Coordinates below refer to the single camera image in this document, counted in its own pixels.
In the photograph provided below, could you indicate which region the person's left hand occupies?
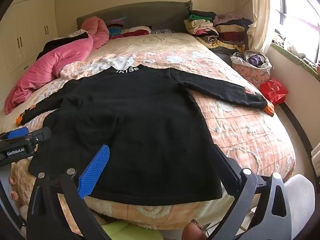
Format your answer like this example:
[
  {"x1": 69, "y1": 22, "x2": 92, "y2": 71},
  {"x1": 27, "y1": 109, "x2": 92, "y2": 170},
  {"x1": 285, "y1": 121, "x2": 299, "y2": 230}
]
[{"x1": 7, "y1": 176, "x2": 29, "y2": 218}]

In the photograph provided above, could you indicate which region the black cloth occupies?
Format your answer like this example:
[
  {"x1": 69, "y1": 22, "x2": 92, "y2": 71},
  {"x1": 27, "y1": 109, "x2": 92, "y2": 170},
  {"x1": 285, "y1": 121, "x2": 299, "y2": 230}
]
[{"x1": 36, "y1": 31, "x2": 93, "y2": 60}]

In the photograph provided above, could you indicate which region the cream wardrobe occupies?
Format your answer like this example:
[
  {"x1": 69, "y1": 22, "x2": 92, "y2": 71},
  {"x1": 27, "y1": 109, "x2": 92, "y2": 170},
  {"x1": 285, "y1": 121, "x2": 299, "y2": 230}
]
[{"x1": 0, "y1": 0, "x2": 59, "y2": 88}]

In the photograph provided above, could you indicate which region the orange floral bed blanket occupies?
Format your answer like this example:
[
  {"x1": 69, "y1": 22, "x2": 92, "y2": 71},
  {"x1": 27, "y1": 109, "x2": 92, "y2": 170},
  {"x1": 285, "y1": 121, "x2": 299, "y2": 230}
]
[{"x1": 0, "y1": 32, "x2": 297, "y2": 233}]

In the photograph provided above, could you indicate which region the pile of folded clothes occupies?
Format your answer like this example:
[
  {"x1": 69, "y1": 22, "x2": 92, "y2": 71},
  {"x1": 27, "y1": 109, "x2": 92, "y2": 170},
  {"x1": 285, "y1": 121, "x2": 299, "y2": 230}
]
[{"x1": 184, "y1": 10, "x2": 254, "y2": 53}]

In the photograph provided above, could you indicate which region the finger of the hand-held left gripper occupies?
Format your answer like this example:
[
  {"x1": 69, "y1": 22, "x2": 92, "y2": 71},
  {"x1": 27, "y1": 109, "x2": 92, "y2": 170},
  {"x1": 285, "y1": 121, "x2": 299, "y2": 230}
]
[
  {"x1": 0, "y1": 127, "x2": 29, "y2": 140},
  {"x1": 24, "y1": 127, "x2": 52, "y2": 144}
]

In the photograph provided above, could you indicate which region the striped pillow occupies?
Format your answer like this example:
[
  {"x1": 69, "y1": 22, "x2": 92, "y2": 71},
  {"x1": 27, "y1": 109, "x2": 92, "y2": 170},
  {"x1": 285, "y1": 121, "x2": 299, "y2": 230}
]
[{"x1": 106, "y1": 17, "x2": 127, "y2": 37}]

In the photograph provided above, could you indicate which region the window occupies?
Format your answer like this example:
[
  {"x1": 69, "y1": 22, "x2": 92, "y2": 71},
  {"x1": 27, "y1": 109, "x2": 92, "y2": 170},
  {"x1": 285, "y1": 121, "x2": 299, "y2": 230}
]
[{"x1": 275, "y1": 0, "x2": 320, "y2": 65}]

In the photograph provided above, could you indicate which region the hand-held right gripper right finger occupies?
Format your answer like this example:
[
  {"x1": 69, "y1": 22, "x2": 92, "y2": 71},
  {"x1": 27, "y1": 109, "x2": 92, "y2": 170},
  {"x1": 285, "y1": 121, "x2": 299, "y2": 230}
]
[{"x1": 212, "y1": 144, "x2": 292, "y2": 240}]

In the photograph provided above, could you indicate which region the person's right hand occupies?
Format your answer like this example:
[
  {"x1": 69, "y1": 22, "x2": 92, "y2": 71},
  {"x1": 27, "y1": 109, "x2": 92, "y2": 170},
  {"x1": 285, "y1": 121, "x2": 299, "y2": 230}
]
[{"x1": 182, "y1": 219, "x2": 208, "y2": 240}]

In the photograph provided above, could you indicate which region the dark red cloth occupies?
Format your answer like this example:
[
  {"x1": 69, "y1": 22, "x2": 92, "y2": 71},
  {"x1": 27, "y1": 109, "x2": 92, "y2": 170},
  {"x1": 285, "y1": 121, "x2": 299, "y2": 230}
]
[{"x1": 110, "y1": 29, "x2": 150, "y2": 39}]

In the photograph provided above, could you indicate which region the green windowsill cushion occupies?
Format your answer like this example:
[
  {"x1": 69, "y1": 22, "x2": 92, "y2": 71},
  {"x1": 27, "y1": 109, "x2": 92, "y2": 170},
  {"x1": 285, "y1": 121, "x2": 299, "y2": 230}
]
[{"x1": 271, "y1": 42, "x2": 320, "y2": 80}]

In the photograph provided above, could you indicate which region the red plastic bag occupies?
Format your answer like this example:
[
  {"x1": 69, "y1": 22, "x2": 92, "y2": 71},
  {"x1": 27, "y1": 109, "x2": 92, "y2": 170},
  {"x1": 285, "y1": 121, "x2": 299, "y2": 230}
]
[{"x1": 260, "y1": 78, "x2": 288, "y2": 105}]

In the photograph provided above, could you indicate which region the light green cloth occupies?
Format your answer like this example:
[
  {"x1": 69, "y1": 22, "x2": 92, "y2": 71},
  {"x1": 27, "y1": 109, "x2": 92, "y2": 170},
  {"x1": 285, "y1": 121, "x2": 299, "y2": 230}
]
[{"x1": 100, "y1": 221, "x2": 163, "y2": 240}]

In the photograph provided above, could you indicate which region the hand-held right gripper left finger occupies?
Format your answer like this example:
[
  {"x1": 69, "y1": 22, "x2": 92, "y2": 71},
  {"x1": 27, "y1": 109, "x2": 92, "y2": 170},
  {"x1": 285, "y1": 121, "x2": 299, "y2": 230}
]
[{"x1": 26, "y1": 144, "x2": 112, "y2": 240}]

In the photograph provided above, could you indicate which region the white stool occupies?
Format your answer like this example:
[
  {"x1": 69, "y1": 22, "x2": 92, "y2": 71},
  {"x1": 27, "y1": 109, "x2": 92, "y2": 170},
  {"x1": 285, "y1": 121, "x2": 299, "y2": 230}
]
[{"x1": 282, "y1": 174, "x2": 320, "y2": 240}]

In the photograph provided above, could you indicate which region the cream curtain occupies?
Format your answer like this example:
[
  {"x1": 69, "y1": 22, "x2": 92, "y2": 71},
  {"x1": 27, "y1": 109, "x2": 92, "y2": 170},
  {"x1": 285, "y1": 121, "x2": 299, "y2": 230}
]
[{"x1": 246, "y1": 0, "x2": 272, "y2": 53}]

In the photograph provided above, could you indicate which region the grey bed headboard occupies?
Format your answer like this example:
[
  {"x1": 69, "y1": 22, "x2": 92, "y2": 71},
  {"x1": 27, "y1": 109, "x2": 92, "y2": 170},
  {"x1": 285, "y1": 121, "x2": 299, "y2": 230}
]
[{"x1": 76, "y1": 0, "x2": 193, "y2": 34}]

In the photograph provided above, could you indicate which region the pink quilt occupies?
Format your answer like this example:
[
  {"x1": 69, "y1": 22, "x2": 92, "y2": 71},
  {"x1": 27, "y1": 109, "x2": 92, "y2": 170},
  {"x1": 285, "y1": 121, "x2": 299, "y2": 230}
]
[{"x1": 4, "y1": 16, "x2": 110, "y2": 115}]

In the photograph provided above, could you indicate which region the floral laundry basket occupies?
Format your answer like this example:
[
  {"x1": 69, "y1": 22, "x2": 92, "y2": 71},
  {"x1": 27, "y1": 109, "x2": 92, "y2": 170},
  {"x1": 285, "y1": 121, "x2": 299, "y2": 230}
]
[{"x1": 230, "y1": 51, "x2": 273, "y2": 89}]

